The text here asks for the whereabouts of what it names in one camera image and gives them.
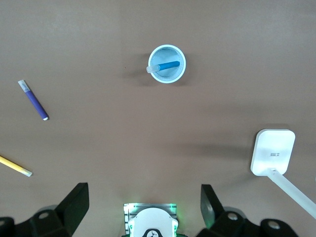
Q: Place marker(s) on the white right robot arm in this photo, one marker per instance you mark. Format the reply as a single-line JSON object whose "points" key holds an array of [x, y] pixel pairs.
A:
{"points": [[153, 219]]}

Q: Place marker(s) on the yellow marker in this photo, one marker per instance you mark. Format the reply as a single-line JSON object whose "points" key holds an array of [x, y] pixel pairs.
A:
{"points": [[11, 164]]}

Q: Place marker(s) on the light blue paper cup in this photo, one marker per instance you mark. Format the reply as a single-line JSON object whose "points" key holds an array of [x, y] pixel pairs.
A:
{"points": [[163, 55]]}

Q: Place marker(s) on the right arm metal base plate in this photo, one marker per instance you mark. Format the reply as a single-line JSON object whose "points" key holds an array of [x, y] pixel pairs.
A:
{"points": [[128, 207]]}

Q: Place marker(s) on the purple marker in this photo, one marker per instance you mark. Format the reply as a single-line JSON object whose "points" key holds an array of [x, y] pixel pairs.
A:
{"points": [[34, 101]]}

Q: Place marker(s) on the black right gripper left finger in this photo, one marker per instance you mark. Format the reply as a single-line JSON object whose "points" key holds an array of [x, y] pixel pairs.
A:
{"points": [[69, 212]]}

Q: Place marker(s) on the blue marker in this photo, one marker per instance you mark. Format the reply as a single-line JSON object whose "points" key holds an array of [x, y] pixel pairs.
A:
{"points": [[169, 65]]}

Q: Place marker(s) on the white lamp stand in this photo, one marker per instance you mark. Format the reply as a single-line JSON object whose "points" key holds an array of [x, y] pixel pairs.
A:
{"points": [[272, 151]]}

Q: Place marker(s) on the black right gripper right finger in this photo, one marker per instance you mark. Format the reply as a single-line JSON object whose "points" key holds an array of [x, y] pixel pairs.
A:
{"points": [[212, 217]]}

